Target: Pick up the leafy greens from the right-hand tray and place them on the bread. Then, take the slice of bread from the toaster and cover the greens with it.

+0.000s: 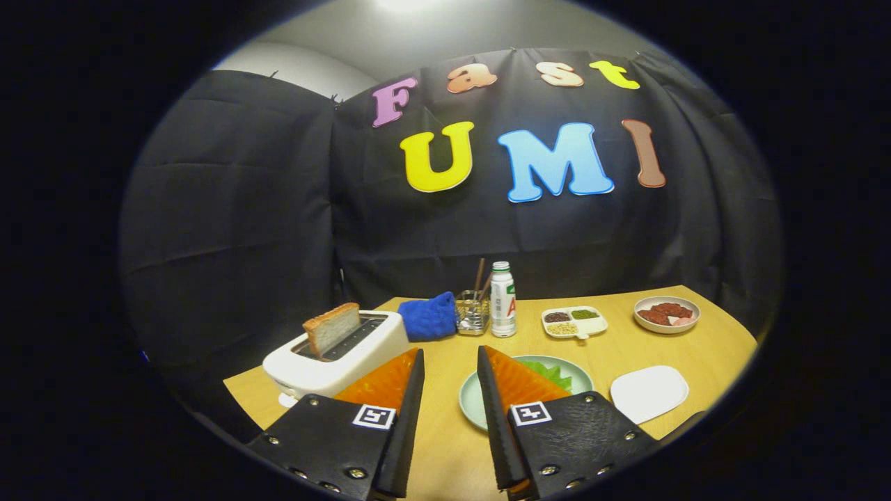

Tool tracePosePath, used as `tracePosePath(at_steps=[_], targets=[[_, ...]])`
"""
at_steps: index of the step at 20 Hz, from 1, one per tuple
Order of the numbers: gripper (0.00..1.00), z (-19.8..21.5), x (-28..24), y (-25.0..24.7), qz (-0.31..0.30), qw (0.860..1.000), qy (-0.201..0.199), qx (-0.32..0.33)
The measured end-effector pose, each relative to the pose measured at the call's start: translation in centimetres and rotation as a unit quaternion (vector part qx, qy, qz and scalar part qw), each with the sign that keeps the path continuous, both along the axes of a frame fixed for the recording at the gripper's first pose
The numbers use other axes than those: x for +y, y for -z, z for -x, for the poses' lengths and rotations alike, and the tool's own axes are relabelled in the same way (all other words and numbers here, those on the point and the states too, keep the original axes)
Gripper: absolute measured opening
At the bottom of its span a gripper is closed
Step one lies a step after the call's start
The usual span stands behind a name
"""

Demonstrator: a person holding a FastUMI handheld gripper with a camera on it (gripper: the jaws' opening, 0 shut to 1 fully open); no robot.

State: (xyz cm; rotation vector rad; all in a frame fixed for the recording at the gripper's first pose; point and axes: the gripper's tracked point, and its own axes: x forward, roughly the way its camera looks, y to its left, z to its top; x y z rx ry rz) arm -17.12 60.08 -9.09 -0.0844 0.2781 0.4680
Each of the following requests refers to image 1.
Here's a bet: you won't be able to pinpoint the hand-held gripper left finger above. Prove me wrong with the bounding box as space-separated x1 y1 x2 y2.
247 347 426 500

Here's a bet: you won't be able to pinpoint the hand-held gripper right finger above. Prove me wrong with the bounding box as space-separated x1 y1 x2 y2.
477 345 659 500

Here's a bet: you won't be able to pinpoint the green lettuce leaf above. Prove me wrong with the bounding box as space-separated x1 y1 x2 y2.
519 360 573 392

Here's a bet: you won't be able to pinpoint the toasted bread slice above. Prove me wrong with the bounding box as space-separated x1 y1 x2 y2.
303 302 363 358

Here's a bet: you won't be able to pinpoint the pale green round plate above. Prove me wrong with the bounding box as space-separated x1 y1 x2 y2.
459 355 594 431

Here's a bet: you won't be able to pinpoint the white toaster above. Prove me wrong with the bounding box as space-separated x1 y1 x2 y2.
262 310 411 408

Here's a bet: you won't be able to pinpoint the blue cloth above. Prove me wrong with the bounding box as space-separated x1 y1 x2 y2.
397 292 459 342

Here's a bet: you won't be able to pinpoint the clear glass utensil holder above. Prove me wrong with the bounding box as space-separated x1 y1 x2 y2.
455 290 491 336

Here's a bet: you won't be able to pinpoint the white drink bottle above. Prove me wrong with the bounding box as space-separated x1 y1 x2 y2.
490 262 517 338

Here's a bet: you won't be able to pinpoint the white divided bean dish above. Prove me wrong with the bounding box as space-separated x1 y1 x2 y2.
542 306 608 340

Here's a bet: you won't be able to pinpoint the white square plate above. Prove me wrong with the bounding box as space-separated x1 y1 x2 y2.
610 365 690 425

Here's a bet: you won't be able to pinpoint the round beige plate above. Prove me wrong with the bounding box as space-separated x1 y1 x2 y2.
633 296 701 335

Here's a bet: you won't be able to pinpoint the dark red meat pieces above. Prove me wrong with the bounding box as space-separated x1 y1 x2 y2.
638 303 695 326

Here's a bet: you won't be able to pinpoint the black backdrop cloth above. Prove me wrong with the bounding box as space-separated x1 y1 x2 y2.
118 47 786 418

